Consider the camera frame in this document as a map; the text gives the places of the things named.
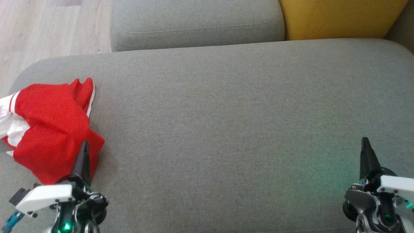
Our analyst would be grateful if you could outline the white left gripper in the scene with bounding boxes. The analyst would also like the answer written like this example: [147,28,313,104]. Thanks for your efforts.
[16,141,109,216]

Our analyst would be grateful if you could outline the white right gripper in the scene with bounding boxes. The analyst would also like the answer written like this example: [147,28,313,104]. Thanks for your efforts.
[360,137,414,199]

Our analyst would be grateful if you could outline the red white basketball jersey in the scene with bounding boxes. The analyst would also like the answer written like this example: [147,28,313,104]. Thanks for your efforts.
[0,83,105,185]

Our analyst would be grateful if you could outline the red shorts white stripe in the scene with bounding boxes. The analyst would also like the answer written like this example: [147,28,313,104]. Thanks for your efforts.
[70,78,96,118]

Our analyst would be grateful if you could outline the grey sofa seat cushion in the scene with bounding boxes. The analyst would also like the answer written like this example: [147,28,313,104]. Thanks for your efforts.
[0,38,414,233]

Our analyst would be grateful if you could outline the yellow sofa cushion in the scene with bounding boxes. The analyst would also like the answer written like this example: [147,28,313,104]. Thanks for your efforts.
[279,0,409,41]

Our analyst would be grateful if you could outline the grey sofa back cushion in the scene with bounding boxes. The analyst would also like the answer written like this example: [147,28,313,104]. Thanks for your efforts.
[110,0,286,52]

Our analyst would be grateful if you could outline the black cable blue plug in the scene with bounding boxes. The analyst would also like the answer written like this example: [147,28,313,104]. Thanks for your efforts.
[1,210,25,233]

